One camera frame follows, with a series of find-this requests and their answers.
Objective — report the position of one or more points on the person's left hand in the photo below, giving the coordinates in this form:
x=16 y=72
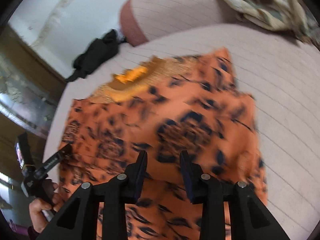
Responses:
x=38 y=211

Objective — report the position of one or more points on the person's left forearm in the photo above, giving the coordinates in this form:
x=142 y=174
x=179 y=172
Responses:
x=32 y=233

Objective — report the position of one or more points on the pink bolster pillow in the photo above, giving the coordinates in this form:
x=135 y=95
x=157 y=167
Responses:
x=175 y=12

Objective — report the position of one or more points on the cream printed cloth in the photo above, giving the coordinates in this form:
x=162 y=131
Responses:
x=270 y=7

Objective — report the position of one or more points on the pink bed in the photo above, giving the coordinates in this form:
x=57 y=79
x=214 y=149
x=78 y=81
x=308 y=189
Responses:
x=287 y=105

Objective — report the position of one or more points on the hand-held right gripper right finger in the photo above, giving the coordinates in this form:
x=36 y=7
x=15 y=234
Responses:
x=187 y=177

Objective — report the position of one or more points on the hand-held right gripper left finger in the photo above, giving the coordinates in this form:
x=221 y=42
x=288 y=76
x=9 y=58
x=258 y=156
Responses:
x=140 y=177

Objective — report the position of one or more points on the orange black printed garment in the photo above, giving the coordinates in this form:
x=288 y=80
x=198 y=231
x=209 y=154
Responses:
x=175 y=105

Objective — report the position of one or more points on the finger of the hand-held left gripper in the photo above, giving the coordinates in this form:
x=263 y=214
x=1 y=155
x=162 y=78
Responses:
x=25 y=147
x=56 y=158

